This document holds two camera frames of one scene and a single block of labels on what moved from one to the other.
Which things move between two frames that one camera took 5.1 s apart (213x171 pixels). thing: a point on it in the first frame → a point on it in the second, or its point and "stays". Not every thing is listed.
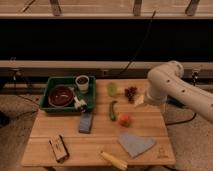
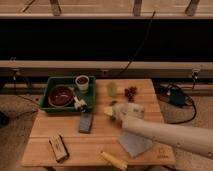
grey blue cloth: [134, 144] stays
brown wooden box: [58, 148] stays
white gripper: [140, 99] → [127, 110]
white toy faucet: [80, 104] stays
